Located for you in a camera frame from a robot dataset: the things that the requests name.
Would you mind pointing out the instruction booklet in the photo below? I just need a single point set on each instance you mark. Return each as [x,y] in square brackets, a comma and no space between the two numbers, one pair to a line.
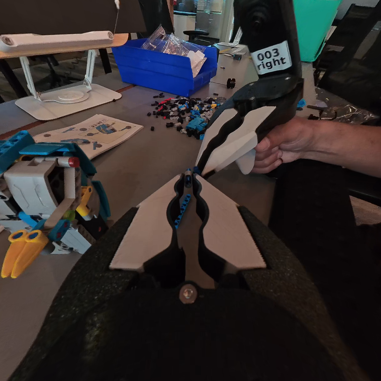
[98,131]

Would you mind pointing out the white tablet stand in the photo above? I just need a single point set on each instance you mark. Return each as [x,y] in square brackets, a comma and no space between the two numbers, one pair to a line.
[59,98]

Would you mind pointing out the blue brick beam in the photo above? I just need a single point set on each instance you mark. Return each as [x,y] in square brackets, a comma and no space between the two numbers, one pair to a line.
[183,211]

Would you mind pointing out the black office chair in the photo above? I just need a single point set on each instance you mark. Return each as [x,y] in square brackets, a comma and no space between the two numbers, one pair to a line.
[195,34]
[351,59]

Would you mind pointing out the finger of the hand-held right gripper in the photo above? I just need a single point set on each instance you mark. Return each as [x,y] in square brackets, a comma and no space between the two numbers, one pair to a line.
[241,140]
[214,131]

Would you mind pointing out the person's right hand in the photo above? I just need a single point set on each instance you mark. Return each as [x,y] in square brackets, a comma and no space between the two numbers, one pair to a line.
[285,143]

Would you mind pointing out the small black wheel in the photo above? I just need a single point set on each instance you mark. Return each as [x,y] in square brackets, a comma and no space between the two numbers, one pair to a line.
[231,83]

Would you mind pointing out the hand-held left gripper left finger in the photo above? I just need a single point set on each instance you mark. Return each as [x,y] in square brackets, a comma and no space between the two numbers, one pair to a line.
[143,238]

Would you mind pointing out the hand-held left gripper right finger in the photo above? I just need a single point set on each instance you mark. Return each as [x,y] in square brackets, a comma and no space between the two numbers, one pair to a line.
[229,238]

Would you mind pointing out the black perforated wrist rest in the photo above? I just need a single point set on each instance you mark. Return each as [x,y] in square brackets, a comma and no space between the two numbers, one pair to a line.
[312,223]

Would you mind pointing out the black screen panel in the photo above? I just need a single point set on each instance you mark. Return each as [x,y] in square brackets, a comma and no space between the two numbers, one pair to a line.
[59,15]

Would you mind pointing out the pile of toy brick parts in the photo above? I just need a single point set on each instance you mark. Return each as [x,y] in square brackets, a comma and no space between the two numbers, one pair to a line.
[190,119]

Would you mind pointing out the toy brick robot model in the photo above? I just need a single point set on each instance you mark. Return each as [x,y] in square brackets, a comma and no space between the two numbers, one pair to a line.
[35,184]

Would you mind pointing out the blue storage bin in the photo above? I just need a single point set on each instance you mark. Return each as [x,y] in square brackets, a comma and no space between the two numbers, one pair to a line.
[154,68]

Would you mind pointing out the crumpled clear plastic sheet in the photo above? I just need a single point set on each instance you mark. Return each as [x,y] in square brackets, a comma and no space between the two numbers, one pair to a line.
[348,110]

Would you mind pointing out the clear plastic bags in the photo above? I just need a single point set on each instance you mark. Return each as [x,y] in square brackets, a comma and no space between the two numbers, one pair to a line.
[172,44]

